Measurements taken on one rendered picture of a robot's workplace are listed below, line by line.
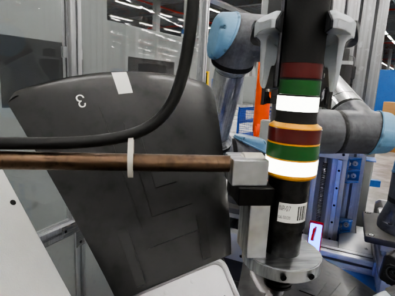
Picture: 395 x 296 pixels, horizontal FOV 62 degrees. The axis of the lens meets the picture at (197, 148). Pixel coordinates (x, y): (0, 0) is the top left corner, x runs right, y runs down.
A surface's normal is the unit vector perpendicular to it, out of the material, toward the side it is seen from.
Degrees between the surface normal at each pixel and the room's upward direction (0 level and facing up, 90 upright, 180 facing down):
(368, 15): 90
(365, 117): 43
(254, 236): 90
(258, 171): 90
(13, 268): 50
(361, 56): 90
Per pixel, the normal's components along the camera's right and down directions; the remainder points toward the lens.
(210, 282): 0.00, -0.43
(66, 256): 0.89, 0.13
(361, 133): 0.18, 0.10
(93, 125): 0.22, -0.44
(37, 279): 0.72, -0.53
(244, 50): 0.12, 0.70
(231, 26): 0.14, -0.13
